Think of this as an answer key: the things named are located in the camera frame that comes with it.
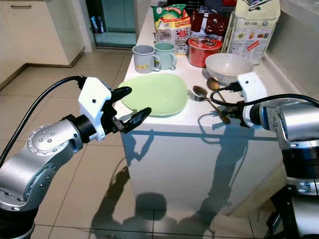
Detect bronze metal spoon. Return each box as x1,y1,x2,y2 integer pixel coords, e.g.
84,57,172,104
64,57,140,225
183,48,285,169
206,77,231,124

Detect silver metal spoon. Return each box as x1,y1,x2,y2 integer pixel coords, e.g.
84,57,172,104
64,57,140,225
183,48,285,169
188,85,226,107

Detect light green plate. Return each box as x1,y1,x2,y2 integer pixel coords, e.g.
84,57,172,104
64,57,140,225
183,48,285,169
121,73,189,118

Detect translucent white bowl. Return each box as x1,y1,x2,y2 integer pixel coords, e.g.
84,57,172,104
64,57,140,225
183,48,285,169
205,53,254,86

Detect grey mug with yellow print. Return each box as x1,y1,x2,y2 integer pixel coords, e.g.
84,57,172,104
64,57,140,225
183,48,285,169
132,45,160,74

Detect teal mug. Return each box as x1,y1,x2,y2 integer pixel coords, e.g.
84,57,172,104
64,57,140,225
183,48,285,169
154,41,178,71

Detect red lidded container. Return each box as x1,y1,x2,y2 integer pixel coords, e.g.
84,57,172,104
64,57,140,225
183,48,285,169
188,37,224,68

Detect white kitchen counter island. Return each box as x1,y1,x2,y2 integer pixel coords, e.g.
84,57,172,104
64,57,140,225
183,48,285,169
122,0,319,218

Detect glass door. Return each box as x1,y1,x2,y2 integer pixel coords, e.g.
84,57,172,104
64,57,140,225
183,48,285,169
86,0,138,49

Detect dark bottles by door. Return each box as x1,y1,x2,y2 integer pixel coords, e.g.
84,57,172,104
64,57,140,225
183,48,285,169
90,16,104,34

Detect white noodle multipack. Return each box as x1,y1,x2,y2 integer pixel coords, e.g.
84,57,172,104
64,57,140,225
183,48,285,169
155,16,192,54

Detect large white rice bag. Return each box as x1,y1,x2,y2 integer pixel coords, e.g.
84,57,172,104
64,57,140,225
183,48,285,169
226,0,281,65

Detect dark red snack packet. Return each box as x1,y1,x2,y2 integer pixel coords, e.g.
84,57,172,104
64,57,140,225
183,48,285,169
189,10,208,37
204,12,231,39

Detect green snack bag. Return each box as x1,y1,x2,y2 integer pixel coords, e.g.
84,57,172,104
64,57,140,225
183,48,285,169
152,4,187,29

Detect beige kitchen cabinet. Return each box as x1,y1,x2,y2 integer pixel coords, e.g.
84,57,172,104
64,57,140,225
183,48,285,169
0,0,86,85

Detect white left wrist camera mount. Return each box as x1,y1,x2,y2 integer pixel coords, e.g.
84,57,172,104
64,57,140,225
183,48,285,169
78,77,113,142

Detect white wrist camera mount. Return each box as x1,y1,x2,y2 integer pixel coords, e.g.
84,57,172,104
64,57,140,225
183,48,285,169
236,72,269,128
78,77,113,142

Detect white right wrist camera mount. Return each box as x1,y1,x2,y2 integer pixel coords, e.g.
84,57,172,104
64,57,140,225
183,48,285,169
236,72,269,128

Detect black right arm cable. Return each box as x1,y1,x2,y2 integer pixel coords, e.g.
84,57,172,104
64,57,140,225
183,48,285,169
209,82,319,109

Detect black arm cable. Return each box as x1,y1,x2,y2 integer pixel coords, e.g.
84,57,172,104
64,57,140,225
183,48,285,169
0,75,86,169
209,82,319,109

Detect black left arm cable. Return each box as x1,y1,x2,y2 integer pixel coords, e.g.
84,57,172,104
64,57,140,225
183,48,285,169
0,75,86,169

